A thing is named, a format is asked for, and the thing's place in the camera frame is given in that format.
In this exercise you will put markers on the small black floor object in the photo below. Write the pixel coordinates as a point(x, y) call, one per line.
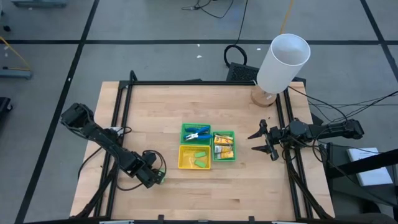
point(6, 28)

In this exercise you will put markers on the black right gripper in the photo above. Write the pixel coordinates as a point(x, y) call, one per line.
point(280, 137)

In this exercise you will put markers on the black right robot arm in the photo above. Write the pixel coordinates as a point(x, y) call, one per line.
point(335, 130)

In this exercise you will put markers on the green eraser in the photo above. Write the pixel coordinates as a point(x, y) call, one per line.
point(162, 179)
point(200, 163)
point(200, 154)

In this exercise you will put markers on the black side cart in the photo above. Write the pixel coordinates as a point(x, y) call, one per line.
point(342, 186)

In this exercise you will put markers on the green plastic basket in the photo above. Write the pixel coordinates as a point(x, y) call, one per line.
point(189, 142)
point(224, 160)

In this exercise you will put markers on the black mesh box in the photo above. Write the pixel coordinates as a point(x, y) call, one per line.
point(241, 72)

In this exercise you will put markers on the black chair base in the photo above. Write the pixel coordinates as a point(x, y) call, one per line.
point(3, 105)

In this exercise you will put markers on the black beam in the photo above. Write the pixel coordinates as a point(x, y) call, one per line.
point(357, 165)

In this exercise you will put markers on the black aluminium table frame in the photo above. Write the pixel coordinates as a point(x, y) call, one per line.
point(186, 82)

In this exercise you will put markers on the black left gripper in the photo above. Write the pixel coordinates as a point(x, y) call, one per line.
point(148, 175)

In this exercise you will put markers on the grey floor platform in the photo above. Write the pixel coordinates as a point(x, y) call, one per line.
point(38, 3)

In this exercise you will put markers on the black table clamp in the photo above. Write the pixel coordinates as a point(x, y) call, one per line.
point(251, 218)
point(160, 217)

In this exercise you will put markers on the white book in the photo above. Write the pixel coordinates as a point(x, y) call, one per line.
point(374, 178)

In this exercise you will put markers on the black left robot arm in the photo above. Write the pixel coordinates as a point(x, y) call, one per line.
point(102, 140)

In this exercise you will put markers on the white shade wooden base lamp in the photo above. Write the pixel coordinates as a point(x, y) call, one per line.
point(280, 68)

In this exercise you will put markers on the yellow plastic basket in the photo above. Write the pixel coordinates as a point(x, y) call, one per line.
point(186, 161)

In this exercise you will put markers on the grey base plate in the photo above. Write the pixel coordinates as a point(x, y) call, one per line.
point(15, 73)

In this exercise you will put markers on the yellow crayon box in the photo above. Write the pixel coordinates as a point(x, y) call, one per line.
point(223, 140)
point(221, 149)
point(225, 155)

